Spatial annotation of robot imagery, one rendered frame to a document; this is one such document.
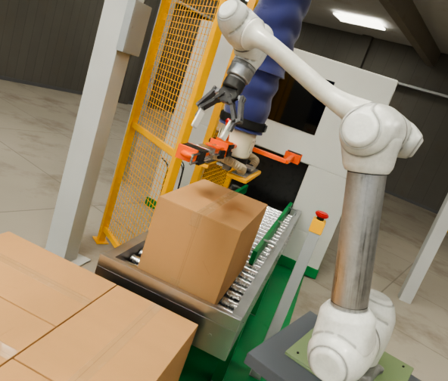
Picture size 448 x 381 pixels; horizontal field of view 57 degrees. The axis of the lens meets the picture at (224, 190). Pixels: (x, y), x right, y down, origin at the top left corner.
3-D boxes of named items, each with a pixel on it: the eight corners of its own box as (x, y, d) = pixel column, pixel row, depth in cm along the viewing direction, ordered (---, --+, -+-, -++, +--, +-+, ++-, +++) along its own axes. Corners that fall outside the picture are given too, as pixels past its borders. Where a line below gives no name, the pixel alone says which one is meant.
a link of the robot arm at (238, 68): (239, 69, 153) (231, 83, 152) (228, 55, 145) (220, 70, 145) (259, 75, 148) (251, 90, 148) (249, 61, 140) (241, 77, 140)
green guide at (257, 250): (287, 209, 399) (290, 201, 397) (297, 213, 397) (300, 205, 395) (247, 262, 248) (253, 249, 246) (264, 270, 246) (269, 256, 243)
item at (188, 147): (183, 154, 150) (187, 141, 149) (201, 162, 149) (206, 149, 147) (174, 156, 142) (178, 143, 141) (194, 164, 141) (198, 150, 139)
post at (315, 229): (251, 368, 245) (314, 215, 221) (262, 373, 244) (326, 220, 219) (248, 375, 239) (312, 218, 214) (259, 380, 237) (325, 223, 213)
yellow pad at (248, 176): (243, 168, 220) (246, 159, 219) (260, 175, 218) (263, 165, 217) (225, 176, 188) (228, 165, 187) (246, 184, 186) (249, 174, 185)
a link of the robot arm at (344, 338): (377, 373, 122) (351, 410, 104) (325, 352, 131) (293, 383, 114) (418, 106, 110) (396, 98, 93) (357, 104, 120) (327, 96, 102)
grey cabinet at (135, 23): (132, 54, 262) (144, 5, 254) (139, 57, 260) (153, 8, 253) (115, 49, 243) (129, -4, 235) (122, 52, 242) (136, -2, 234)
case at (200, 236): (183, 240, 250) (203, 178, 240) (244, 267, 242) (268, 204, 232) (135, 274, 194) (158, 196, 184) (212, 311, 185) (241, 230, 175)
